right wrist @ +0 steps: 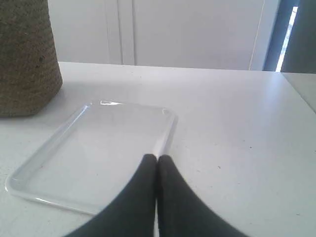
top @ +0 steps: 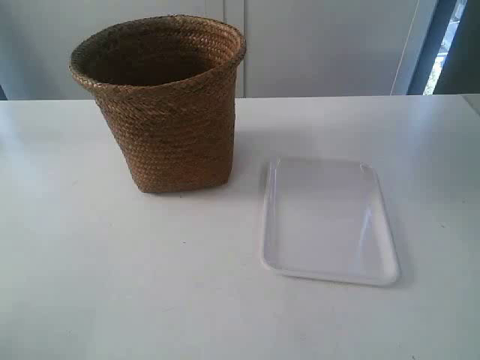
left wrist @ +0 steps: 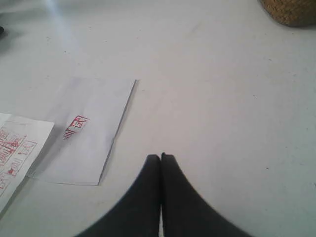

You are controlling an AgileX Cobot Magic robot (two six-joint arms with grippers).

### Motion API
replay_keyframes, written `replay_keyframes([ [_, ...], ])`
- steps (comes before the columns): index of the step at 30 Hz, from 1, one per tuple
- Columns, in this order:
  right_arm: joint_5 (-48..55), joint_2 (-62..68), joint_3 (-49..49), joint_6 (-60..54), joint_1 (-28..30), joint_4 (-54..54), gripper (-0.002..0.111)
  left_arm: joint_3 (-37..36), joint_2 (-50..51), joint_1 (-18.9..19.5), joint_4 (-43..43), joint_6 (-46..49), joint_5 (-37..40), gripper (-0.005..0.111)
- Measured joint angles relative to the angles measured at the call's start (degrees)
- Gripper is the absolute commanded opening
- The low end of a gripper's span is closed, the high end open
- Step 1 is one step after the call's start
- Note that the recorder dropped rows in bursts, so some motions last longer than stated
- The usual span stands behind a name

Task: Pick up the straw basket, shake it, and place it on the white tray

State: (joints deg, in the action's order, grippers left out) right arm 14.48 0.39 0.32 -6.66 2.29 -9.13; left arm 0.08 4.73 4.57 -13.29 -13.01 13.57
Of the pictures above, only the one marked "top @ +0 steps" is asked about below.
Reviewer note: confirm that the brown woven wicker basket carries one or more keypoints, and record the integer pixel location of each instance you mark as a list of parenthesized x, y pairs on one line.
[(166, 86)]

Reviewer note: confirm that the white rectangular plastic tray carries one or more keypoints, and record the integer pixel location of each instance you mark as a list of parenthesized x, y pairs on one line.
[(326, 220)]

